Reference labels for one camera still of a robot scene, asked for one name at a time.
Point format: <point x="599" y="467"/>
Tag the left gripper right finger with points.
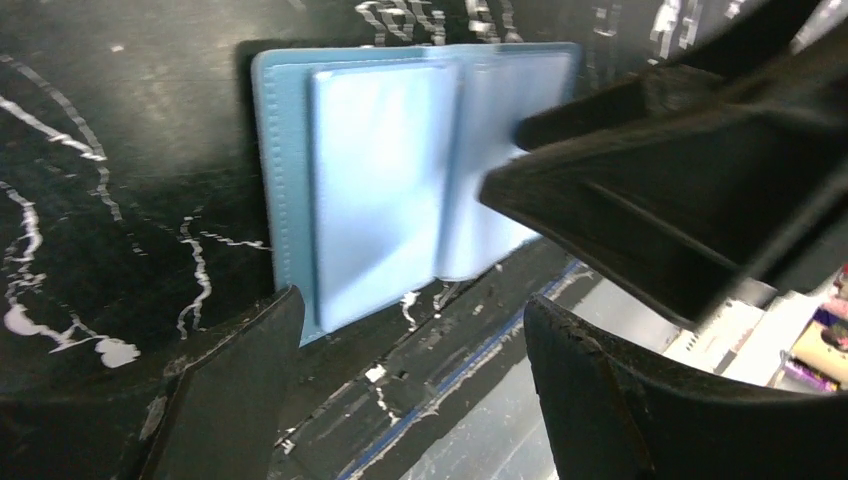
<point x="615" y="410"/>

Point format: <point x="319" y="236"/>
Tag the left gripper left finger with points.
<point x="204" y="408"/>

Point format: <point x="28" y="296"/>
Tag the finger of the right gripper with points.
<point x="692" y="55"/>
<point x="681" y="213"/>

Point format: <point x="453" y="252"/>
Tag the blue card holder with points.
<point x="373" y="158"/>

